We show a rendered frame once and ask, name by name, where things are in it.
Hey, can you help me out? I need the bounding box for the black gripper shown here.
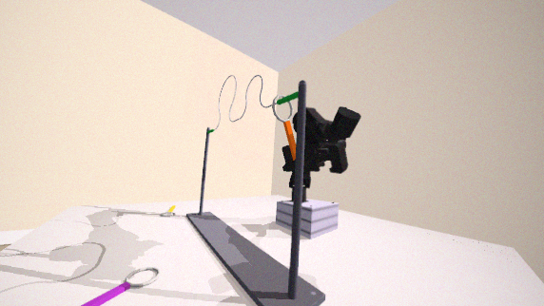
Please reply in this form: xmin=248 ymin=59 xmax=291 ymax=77
xmin=282 ymin=140 xmax=348 ymax=174

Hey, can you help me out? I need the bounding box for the grey loop with yellow handle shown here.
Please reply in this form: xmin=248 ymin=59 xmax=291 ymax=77
xmin=161 ymin=205 xmax=176 ymax=217

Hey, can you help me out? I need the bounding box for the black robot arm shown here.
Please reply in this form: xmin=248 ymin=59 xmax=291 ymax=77
xmin=289 ymin=106 xmax=361 ymax=203

